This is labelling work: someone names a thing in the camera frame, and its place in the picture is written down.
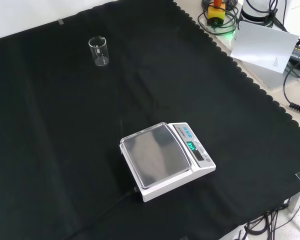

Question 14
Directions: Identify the pale board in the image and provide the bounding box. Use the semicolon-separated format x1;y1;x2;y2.
229;20;300;91

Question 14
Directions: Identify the clear glass beaker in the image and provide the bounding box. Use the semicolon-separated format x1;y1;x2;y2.
88;36;110;67

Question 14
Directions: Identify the yellow stop button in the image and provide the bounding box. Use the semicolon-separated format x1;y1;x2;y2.
206;0;227;27

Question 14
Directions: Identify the aluminium bench leg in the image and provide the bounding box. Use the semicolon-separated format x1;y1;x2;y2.
287;185;300;214

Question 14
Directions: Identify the black balance power cable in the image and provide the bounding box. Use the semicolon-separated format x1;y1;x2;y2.
64;186;140;240

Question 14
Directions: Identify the white electronic balance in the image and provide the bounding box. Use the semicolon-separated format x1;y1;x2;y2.
119;121;217;203

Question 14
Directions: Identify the black bench cloth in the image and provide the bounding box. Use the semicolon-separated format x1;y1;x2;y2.
0;0;300;240

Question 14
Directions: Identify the black coiled cable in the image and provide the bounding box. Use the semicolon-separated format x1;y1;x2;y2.
288;102;300;115

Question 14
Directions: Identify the green cable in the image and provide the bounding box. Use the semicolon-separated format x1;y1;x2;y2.
198;4;241;36

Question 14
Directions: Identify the black cable bundle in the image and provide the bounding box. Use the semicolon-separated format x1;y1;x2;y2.
242;198;300;240

